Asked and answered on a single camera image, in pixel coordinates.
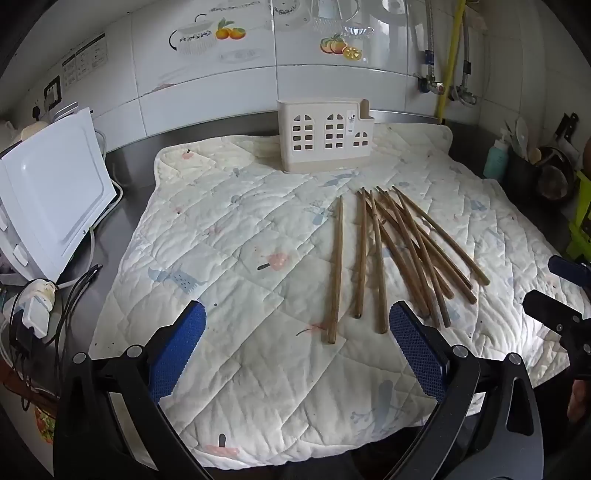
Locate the green plastic item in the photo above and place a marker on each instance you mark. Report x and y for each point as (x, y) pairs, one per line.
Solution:
(581, 221)

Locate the white quilted printed mat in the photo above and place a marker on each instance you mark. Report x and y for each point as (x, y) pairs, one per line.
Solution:
(240, 286)

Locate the wooden spoon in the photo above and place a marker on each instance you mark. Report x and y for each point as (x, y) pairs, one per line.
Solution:
(535, 156)

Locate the teal plastic bottle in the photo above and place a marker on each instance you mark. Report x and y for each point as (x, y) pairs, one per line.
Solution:
(495, 161)

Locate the pale spatula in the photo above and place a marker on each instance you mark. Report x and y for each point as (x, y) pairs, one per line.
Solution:
(521, 136)

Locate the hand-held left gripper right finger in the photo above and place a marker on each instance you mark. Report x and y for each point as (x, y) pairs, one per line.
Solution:
(418, 350)

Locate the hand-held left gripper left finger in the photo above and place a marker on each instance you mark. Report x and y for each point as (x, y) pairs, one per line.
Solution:
(178, 350)

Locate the pile of wooden chopsticks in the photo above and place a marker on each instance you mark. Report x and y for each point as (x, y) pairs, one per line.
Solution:
(336, 258)

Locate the printed wall label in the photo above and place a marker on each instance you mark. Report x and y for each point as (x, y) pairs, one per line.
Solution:
(85, 60)

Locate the black utensil pot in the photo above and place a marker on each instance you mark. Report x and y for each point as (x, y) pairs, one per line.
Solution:
(522, 173)

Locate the black wall socket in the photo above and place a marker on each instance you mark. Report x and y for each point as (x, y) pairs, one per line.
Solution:
(52, 92)

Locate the person's right hand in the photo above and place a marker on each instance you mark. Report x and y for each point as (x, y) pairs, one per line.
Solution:
(582, 401)

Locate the dark metal pan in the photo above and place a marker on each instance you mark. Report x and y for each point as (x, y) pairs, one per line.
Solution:
(556, 177)

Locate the white kitchen appliance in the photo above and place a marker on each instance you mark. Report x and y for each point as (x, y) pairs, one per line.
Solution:
(51, 194)

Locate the white power adapter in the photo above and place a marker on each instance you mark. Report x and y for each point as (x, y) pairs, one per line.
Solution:
(36, 309)

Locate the cream plastic utensil holder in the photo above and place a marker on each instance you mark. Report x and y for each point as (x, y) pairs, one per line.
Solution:
(318, 159)

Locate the cream round object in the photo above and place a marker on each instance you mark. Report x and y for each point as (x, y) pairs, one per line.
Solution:
(33, 133)

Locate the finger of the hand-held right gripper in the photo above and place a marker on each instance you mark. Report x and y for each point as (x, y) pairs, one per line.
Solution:
(565, 267)
(549, 309)

